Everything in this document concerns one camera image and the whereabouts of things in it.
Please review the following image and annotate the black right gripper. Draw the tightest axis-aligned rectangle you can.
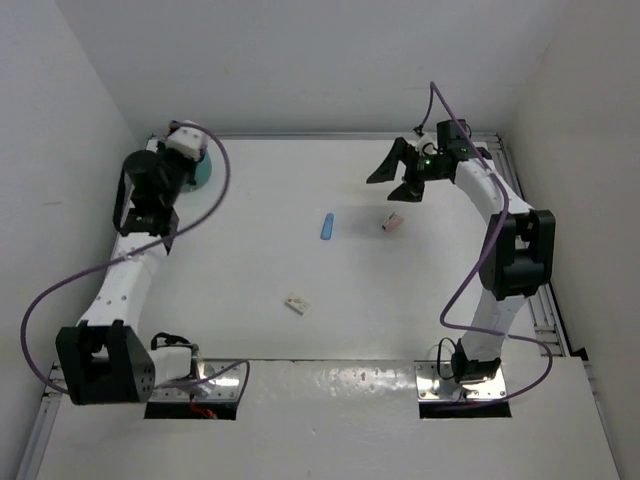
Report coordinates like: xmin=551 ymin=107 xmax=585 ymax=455
xmin=367 ymin=138 xmax=446 ymax=203

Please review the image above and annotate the blue correction tape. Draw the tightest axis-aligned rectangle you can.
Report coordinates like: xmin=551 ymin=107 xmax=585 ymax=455
xmin=320 ymin=212 xmax=335 ymax=241

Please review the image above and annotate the white eraser with sleeve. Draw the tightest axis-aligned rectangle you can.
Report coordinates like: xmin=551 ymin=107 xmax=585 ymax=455
xmin=284 ymin=294 xmax=310 ymax=315

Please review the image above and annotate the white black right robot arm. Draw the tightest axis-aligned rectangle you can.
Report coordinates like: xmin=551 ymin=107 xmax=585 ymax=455
xmin=367 ymin=120 xmax=556 ymax=383

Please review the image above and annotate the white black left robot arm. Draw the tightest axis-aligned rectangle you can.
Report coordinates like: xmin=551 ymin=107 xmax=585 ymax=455
xmin=55 ymin=140 xmax=206 ymax=405

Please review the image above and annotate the teal round desk organizer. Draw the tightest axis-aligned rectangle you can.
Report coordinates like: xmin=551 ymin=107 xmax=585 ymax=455
xmin=182 ymin=151 xmax=212 ymax=193

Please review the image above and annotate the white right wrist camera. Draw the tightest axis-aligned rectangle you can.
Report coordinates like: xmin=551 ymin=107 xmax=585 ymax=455
xmin=415 ymin=133 xmax=437 ymax=156

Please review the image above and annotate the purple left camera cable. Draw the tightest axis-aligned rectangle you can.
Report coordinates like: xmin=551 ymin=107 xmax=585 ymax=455
xmin=19 ymin=119 xmax=250 ymax=396

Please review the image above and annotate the black base cable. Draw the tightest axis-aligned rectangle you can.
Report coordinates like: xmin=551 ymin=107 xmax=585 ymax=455
xmin=435 ymin=337 xmax=459 ymax=384

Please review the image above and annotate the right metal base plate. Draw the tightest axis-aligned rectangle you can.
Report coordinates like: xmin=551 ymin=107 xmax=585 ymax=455
xmin=415 ymin=360 xmax=507 ymax=404

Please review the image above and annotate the metal base plate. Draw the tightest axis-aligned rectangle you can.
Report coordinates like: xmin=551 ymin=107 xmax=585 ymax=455
xmin=415 ymin=360 xmax=507 ymax=404
xmin=151 ymin=359 xmax=250 ymax=403

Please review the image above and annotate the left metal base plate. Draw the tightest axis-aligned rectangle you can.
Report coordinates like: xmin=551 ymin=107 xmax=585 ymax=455
xmin=151 ymin=359 xmax=250 ymax=403

